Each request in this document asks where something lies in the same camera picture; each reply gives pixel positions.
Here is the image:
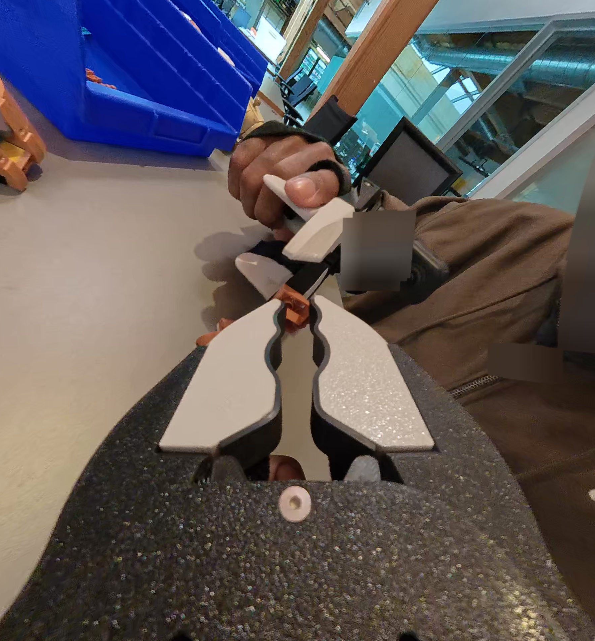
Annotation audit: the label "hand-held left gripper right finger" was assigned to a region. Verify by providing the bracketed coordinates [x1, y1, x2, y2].
[309, 295, 436, 453]

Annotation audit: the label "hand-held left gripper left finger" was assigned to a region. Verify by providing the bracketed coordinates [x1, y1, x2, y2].
[158, 299, 284, 451]

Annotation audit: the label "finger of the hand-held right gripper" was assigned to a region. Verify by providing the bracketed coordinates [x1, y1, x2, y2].
[235, 252, 294, 301]
[262, 174, 357, 262]

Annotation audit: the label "small orange brown brick assembly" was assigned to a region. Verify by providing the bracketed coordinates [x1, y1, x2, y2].
[277, 286, 311, 334]

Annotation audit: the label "blue plastic bin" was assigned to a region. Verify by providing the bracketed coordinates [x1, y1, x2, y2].
[0, 0, 240, 157]
[172, 0, 269, 98]

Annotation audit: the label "person's right forearm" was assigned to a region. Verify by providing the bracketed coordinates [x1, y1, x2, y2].
[345, 193, 576, 381]

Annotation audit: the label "grey desk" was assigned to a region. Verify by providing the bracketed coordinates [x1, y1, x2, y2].
[0, 90, 348, 627]

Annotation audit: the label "person's left hand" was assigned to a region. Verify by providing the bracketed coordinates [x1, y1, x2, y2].
[269, 455, 307, 481]

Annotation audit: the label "small orange brown brick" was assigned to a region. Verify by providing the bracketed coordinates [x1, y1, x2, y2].
[196, 320, 233, 347]

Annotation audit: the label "black monitor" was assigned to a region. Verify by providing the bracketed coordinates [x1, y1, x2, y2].
[363, 116, 463, 198]

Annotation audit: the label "black office chair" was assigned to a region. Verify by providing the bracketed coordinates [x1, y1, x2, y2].
[277, 67, 318, 126]
[303, 95, 358, 146]

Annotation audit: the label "tan brick piece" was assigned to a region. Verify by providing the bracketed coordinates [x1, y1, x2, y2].
[240, 97, 264, 132]

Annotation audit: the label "loose orange bricks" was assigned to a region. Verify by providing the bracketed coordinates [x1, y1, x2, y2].
[84, 67, 118, 91]

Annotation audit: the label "colourful brick model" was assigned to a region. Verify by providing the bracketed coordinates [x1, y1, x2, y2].
[0, 57, 47, 192]

